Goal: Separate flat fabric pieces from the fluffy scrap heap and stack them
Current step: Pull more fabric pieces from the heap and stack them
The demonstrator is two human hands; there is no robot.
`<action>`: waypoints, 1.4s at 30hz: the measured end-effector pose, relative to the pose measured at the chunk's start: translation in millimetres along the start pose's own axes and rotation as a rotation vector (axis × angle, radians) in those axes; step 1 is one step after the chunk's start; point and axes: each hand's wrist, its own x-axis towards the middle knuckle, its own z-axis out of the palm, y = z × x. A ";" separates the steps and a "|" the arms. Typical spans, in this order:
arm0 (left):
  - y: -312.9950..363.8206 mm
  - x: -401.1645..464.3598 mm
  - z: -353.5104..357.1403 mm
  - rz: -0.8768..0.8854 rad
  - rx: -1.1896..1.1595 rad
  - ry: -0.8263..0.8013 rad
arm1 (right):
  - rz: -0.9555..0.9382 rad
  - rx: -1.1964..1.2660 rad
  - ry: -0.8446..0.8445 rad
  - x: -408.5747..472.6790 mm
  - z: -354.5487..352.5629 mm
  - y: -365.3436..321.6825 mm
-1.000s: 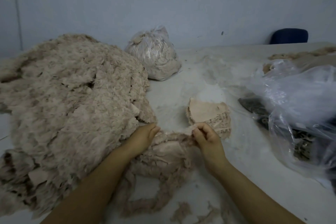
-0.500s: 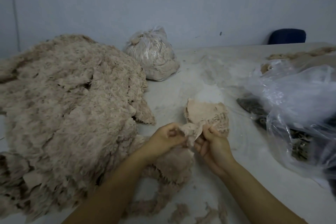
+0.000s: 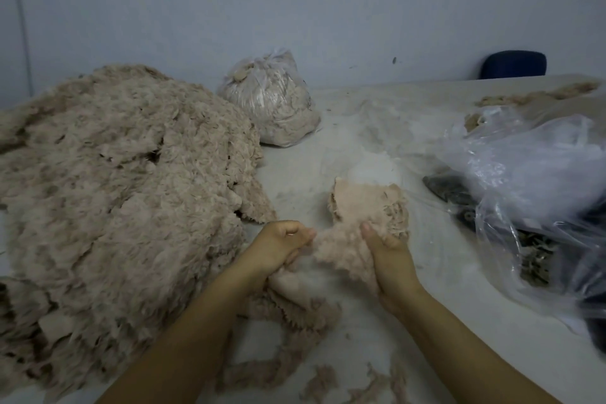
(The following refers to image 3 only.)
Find person's left forearm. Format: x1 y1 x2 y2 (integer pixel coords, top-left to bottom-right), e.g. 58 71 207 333
95 271 271 404

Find beige fabric piece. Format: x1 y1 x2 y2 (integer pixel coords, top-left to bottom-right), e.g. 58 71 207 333
284 219 380 300

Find beige fur pile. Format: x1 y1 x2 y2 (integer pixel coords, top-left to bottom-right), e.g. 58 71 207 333
464 81 602 133

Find person's right forearm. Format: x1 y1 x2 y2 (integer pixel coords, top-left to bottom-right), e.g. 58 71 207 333
388 290 564 404

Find stack of sorted beige pieces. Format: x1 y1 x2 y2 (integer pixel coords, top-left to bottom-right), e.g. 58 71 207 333
326 177 411 241

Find large clear plastic bag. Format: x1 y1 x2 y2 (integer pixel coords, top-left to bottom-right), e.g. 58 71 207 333
440 105 606 324

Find person's right hand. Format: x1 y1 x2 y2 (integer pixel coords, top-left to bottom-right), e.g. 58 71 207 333
360 221 425 317

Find large pile beige fabric scraps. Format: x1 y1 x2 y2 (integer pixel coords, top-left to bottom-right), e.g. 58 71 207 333
0 64 278 400

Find clear bag of beige scraps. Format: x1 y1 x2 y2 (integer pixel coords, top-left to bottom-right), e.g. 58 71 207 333
218 49 323 148

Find person's left hand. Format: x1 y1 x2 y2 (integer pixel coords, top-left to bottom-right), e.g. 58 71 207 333
232 219 318 291

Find beige scrap strips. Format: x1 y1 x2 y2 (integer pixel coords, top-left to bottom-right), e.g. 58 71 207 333
216 290 344 393

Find blue chair back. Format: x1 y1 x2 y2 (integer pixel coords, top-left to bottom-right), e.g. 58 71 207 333
478 49 549 80

